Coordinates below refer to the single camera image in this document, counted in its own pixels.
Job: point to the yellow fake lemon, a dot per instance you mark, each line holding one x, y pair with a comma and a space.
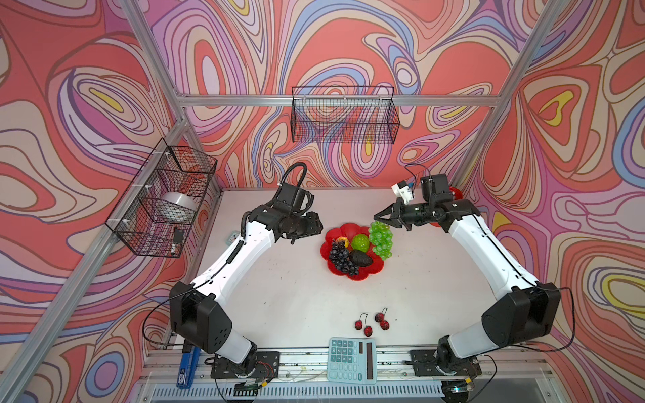
343, 241

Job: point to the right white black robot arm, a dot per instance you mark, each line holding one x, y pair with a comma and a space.
525, 308

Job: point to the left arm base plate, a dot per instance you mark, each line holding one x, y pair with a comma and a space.
265, 365

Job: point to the red flower-shaped fruit bowl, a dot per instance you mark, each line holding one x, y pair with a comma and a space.
349, 230

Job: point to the green fake grape bunch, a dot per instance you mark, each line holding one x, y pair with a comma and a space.
380, 237

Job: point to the black fake grape bunch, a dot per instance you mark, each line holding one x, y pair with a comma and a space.
339, 257

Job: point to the red cherry pair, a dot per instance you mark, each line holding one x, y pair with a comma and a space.
380, 319
362, 325

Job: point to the bumpy green fake fruit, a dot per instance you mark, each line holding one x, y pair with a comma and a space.
361, 243

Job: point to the back black wire basket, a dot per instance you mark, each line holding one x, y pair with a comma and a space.
336, 114

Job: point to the left black wire basket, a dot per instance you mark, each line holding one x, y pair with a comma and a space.
144, 223

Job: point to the red pen cup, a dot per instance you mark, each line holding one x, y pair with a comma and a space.
457, 195

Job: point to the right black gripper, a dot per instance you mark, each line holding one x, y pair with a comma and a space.
395, 217

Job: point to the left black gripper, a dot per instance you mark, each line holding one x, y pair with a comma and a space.
314, 227

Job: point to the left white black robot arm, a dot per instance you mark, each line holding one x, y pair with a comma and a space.
198, 307

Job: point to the dark fake avocado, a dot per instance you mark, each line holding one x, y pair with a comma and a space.
360, 259

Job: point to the teal desk calculator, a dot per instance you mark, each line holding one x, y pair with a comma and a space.
352, 361

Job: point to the black wire basket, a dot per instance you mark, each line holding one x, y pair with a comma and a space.
144, 223
336, 114

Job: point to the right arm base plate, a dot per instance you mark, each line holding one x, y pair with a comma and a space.
423, 362

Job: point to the left red cherry pair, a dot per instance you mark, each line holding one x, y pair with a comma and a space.
362, 325

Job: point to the right red cherry pair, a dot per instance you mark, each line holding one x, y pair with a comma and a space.
380, 319

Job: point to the small teal square object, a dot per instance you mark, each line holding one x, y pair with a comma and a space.
232, 237

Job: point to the white tape roll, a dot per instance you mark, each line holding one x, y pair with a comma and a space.
180, 199

